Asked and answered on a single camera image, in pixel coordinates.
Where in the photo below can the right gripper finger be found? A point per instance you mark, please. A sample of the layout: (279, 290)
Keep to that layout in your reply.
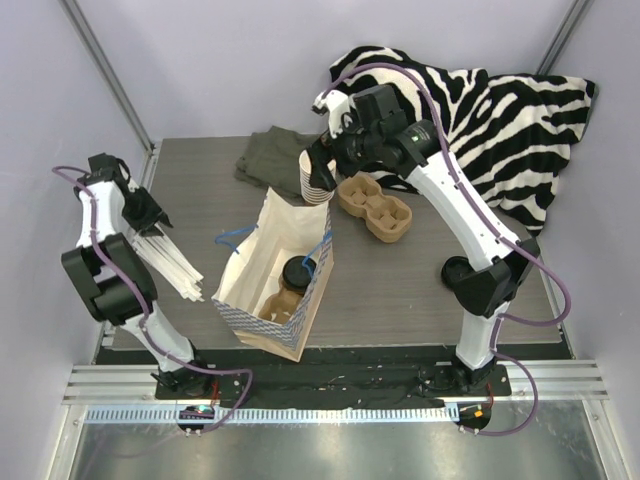
(319, 153)
(324, 178)

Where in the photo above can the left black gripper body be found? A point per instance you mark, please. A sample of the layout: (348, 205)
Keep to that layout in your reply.
(147, 216)

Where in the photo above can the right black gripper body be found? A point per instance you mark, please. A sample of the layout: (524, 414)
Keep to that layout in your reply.
(329, 157)

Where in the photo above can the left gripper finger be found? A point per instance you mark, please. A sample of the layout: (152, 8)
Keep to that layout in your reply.
(160, 217)
(151, 231)

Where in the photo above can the printed paper takeout bag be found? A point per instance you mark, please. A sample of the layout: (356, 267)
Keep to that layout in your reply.
(253, 273)

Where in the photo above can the black plastic cup lid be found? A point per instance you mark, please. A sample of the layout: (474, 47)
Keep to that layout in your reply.
(298, 273)

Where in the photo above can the single brown paper cup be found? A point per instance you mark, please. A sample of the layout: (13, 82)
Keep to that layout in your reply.
(291, 296)

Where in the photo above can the single cardboard cup carrier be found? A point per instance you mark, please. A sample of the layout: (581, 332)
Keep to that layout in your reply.
(276, 310)

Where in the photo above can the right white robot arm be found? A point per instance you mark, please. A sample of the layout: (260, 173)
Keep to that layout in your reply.
(371, 127)

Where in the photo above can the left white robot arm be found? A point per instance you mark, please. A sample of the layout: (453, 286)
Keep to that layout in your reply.
(123, 241)

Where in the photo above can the bundle of white straws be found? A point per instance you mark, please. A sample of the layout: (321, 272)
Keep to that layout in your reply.
(161, 253)

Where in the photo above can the olive green folded cloth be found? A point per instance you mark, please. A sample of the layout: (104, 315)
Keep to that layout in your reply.
(271, 159)

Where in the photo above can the cardboard cup carrier tray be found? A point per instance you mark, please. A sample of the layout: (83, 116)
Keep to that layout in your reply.
(385, 216)

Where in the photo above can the zebra print cloth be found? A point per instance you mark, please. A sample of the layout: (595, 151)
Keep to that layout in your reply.
(512, 134)

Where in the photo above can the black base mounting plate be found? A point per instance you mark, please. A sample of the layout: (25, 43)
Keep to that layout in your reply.
(325, 378)

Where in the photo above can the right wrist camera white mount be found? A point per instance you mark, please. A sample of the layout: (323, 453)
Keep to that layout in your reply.
(339, 109)

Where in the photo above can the white slotted cable duct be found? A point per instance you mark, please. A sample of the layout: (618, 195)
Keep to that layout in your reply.
(182, 414)

